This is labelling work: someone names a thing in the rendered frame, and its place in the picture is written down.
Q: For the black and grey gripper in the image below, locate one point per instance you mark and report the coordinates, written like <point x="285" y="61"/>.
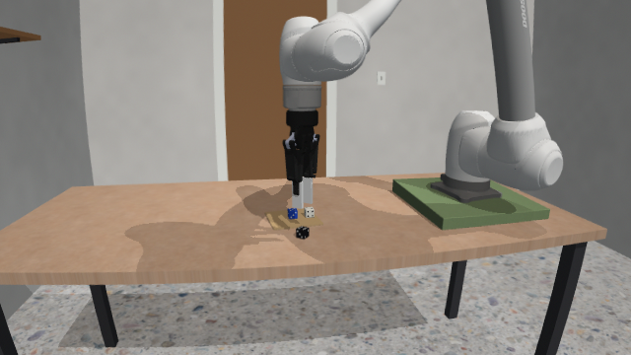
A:
<point x="301" y="164"/>

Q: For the tan flat mat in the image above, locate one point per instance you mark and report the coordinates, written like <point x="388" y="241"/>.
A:
<point x="279" y="220"/>

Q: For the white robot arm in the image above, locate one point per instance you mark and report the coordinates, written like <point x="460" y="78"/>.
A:
<point x="516" y="152"/>

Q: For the black die with grey pips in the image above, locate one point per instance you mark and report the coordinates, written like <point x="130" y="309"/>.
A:
<point x="302" y="232"/>

